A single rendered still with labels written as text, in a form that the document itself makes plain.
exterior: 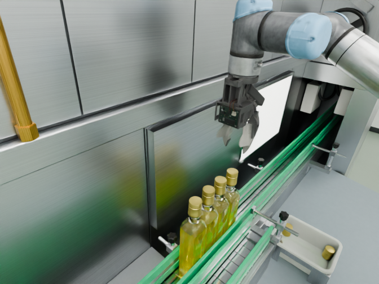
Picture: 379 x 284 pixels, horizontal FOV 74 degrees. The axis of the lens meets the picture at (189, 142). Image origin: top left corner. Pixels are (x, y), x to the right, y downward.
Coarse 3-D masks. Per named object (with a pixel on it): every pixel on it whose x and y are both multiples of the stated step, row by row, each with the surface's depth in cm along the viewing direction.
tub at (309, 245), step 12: (300, 228) 102; (312, 228) 98; (288, 240) 101; (300, 240) 102; (312, 240) 100; (324, 240) 96; (336, 240) 94; (300, 252) 97; (312, 252) 97; (336, 252) 89; (312, 264) 85; (324, 264) 93
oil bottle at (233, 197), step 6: (228, 192) 77; (234, 192) 77; (228, 198) 76; (234, 198) 77; (234, 204) 78; (228, 210) 78; (234, 210) 80; (228, 216) 79; (234, 216) 82; (228, 222) 80; (234, 222) 84; (228, 228) 82
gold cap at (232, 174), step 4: (228, 168) 76; (232, 168) 76; (228, 172) 74; (232, 172) 74; (236, 172) 74; (228, 176) 74; (232, 176) 74; (236, 176) 74; (228, 180) 75; (232, 180) 74; (236, 180) 75; (228, 184) 75; (232, 184) 75
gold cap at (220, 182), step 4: (220, 176) 72; (216, 180) 70; (220, 180) 70; (224, 180) 70; (216, 184) 70; (220, 184) 70; (224, 184) 70; (216, 188) 71; (220, 188) 70; (224, 188) 71; (216, 192) 72; (220, 192) 71; (224, 192) 72
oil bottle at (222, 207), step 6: (216, 204) 73; (222, 204) 73; (228, 204) 75; (222, 210) 73; (222, 216) 75; (222, 222) 76; (222, 228) 78; (216, 234) 77; (222, 234) 80; (216, 240) 78
